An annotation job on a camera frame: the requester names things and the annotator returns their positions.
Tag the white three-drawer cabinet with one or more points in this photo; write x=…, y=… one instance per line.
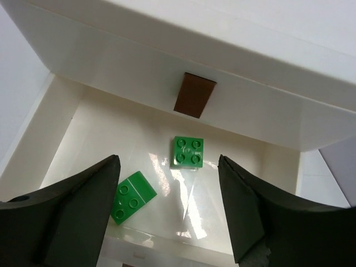
x=124, y=81

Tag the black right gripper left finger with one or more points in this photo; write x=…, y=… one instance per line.
x=62, y=224

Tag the green sloped lego brick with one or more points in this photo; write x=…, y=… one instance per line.
x=132, y=194

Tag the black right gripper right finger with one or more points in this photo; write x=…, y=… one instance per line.
x=271, y=227

